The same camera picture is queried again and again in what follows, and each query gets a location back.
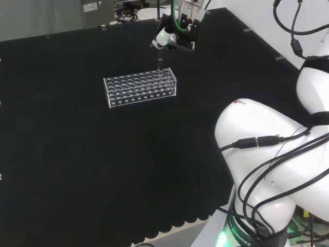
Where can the grey equipment box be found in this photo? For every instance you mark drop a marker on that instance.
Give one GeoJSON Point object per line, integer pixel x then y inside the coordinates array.
{"type": "Point", "coordinates": [97, 11]}

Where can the clear glass test tube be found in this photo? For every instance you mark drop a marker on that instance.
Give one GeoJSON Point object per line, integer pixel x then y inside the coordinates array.
{"type": "Point", "coordinates": [160, 63]}

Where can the clear acrylic test tube rack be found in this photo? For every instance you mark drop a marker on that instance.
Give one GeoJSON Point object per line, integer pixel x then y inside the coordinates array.
{"type": "Point", "coordinates": [140, 87]}

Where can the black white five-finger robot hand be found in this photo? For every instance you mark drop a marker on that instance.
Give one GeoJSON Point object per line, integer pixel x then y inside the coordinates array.
{"type": "Point", "coordinates": [177, 31]}

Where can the black bench cloth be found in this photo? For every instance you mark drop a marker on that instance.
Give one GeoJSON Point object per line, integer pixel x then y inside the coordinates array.
{"type": "Point", "coordinates": [102, 154]}

